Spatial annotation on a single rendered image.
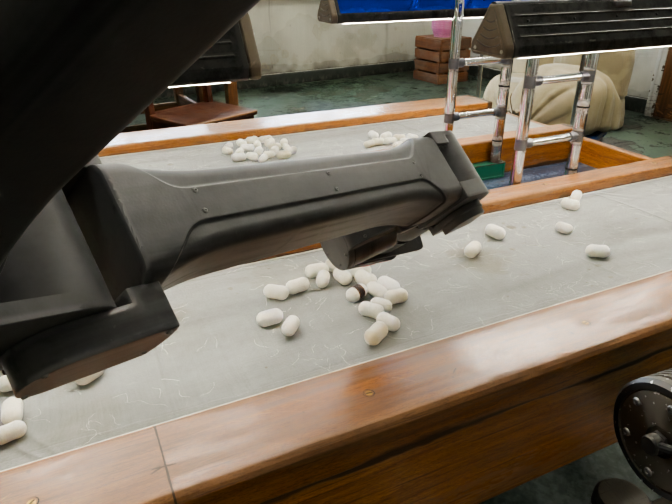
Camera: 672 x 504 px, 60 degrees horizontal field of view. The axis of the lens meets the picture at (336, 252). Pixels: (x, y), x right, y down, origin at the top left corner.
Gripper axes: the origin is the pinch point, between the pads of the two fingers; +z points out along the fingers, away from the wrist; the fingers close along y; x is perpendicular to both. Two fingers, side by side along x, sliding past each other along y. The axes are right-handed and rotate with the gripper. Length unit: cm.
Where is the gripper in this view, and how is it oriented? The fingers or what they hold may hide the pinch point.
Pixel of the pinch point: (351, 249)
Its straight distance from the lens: 76.3
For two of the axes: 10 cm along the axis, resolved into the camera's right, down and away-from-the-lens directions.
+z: -3.4, 2.4, 9.1
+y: -9.0, 1.9, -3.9
